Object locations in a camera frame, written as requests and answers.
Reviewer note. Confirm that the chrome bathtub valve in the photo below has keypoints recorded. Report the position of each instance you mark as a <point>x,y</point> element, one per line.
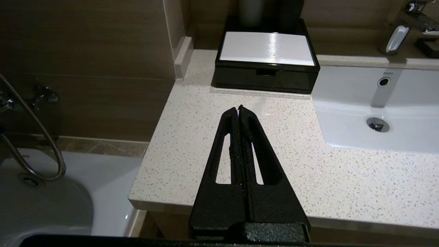
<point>43,96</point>

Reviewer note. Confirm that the black box with white top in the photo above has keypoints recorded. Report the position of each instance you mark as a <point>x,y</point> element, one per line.
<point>265,48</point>

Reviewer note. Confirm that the white sink basin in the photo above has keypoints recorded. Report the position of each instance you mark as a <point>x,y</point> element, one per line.
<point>404,130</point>

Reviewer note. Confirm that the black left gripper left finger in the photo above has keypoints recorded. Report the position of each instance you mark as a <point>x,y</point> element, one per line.
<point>219,209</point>

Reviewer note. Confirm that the white bathtub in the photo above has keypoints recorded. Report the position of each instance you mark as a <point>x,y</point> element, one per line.
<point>85,199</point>

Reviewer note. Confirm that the black soap dish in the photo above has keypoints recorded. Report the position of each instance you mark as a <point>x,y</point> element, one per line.
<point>428,48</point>

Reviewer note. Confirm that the chrome sink drain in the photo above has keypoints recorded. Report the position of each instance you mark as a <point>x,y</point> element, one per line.
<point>377,124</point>

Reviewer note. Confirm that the chrome faucet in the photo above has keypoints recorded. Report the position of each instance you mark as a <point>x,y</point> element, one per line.
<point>396,39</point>

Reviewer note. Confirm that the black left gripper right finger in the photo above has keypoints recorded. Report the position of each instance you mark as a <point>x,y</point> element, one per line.
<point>271,209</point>

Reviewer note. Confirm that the chrome bathtub drain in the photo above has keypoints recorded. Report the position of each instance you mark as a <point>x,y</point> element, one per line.
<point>30,180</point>

